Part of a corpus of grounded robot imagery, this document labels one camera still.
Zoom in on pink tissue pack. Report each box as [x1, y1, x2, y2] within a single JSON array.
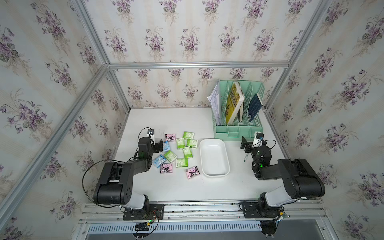
[[185, 166, 201, 179], [165, 134, 176, 142], [160, 163, 174, 174]]

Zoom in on green tissue pack bottom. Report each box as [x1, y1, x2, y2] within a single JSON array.
[[176, 158, 189, 168]]

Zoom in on green tissue pack top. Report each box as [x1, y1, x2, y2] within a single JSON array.
[[183, 132, 195, 140]]

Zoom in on white plastic storage box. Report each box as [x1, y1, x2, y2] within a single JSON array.
[[199, 139, 231, 178]]

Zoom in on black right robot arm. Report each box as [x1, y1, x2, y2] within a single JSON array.
[[240, 137, 326, 209]]

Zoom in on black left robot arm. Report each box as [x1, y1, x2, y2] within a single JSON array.
[[93, 137, 164, 212]]

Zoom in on light blue tissue pack upper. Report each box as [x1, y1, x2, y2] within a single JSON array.
[[163, 141, 171, 153]]

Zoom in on light blue tissue pack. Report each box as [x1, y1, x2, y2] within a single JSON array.
[[153, 155, 167, 168], [163, 141, 171, 153]]

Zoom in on light blue tissue pack lower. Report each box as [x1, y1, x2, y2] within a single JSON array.
[[153, 155, 167, 168]]

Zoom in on pink tissue pack top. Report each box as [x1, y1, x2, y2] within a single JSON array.
[[165, 134, 176, 142]]

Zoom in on mint green desk organizer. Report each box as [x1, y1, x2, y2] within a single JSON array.
[[211, 80, 265, 141]]

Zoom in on dark blue notebook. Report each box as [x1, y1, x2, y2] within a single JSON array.
[[248, 94, 263, 123]]

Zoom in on yellow book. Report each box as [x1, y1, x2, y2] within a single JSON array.
[[225, 81, 245, 125]]

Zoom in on white paper stack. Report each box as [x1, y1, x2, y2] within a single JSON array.
[[207, 81, 222, 126]]

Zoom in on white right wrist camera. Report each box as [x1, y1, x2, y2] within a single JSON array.
[[252, 132, 264, 148]]

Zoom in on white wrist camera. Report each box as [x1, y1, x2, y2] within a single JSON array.
[[147, 128, 155, 141], [252, 132, 264, 148]]

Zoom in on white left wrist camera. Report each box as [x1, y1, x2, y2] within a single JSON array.
[[147, 128, 155, 141]]

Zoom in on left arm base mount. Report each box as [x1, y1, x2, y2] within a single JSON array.
[[123, 204, 165, 221]]

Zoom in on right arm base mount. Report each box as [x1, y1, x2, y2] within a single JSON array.
[[239, 202, 284, 219]]

